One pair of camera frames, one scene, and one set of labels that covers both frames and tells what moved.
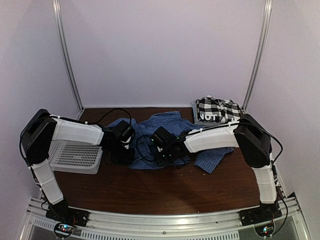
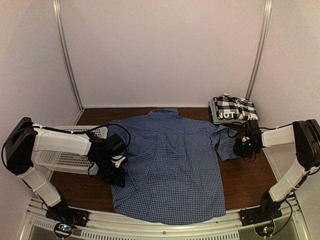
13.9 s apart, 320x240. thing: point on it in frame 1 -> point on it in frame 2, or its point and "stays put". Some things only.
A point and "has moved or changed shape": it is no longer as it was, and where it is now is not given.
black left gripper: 129,159 -> 116,178
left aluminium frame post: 55,4 stays put
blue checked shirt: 147,156 has moved or changed shape
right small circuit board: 265,230 stays put
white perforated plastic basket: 67,157 stays put
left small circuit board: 63,230 stays put
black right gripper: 161,161 -> 237,150
